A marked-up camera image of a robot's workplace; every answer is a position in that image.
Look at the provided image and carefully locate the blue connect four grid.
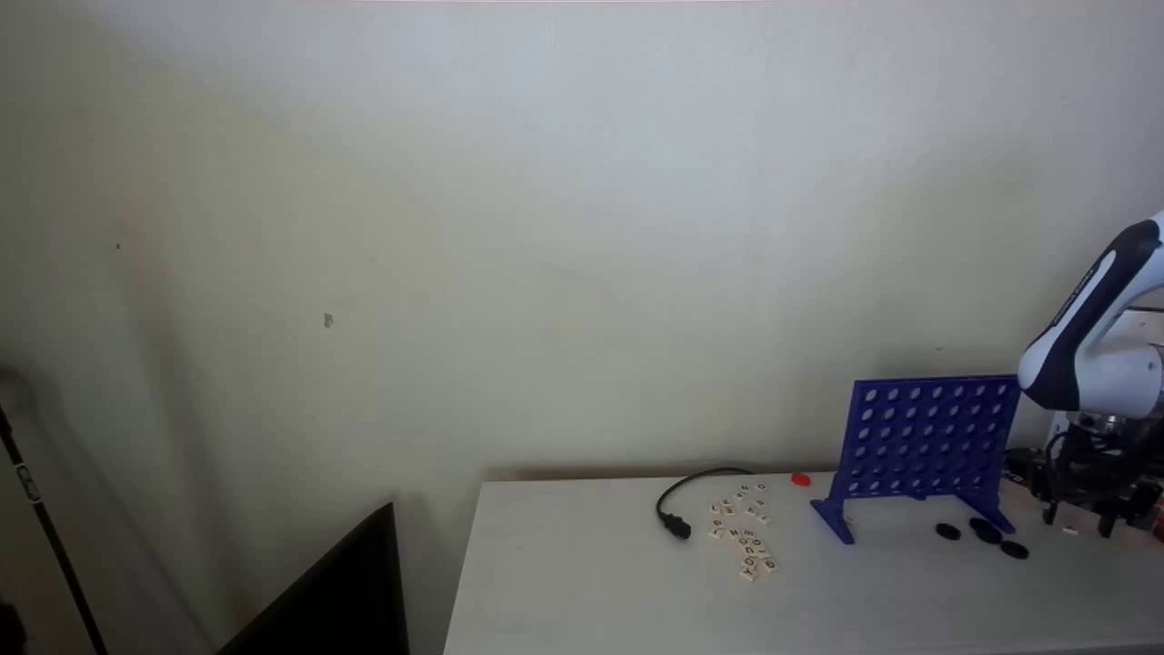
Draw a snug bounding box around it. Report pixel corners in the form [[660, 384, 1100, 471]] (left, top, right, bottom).
[[813, 376, 1022, 547]]

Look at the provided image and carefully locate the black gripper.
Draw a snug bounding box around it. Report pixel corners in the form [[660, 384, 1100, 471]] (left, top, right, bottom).
[[1003, 416, 1164, 538]]

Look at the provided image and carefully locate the black game disc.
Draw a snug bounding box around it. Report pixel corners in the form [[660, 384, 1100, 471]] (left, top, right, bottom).
[[1001, 543, 1029, 561], [969, 516, 1001, 543], [934, 526, 961, 543]]

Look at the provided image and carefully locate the wooden letter tiles cluster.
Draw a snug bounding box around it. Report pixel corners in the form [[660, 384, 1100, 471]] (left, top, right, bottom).
[[706, 486, 780, 581]]

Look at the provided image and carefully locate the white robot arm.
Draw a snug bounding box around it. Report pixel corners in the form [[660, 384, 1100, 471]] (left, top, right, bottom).
[[1020, 215, 1164, 538]]

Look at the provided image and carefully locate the black monitor screen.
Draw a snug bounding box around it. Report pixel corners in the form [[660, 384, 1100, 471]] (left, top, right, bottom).
[[220, 506, 410, 655]]

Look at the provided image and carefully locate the black tripod pole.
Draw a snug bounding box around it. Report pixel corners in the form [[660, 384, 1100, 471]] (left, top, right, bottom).
[[0, 412, 108, 655]]

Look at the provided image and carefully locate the black cable with plug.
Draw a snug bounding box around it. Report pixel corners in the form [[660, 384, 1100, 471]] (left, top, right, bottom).
[[656, 467, 757, 543]]

